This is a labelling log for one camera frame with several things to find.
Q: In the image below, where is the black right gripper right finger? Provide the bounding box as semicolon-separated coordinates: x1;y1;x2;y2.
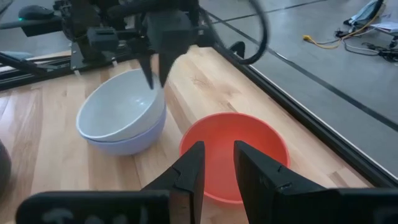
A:
233;140;340;224

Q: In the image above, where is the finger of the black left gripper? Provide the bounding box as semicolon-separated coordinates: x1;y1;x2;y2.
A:
158;51;177;89
137;53;155;91

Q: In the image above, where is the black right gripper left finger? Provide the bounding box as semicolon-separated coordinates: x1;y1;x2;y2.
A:
141;141;206;224

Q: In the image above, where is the white bowl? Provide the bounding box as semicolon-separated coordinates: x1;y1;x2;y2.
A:
75;68;166;143

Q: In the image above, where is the red bowl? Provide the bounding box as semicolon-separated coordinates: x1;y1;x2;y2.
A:
178;112;292;205

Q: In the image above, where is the lavender bowl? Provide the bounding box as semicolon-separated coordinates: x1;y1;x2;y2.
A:
86;107;168;157

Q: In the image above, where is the grey side desk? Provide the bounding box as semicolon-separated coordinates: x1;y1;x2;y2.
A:
0;17;65;39

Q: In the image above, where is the black computer mouse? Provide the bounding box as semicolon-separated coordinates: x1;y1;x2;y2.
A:
17;4;56;22

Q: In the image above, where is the grey bag on floor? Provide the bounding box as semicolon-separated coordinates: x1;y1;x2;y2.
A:
343;0;385;27

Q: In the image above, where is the white paper sheet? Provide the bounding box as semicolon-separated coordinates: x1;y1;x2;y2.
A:
369;21;398;34

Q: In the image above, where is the black aluminium table frame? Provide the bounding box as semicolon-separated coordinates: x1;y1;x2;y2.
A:
0;40;398;189

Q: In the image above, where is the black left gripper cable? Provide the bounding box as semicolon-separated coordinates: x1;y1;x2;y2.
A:
198;0;270;65

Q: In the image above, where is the yellow floor cable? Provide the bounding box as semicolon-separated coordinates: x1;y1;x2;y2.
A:
303;6;384;50

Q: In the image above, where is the black floor cable bundle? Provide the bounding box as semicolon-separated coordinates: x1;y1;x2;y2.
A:
335;27;398;63

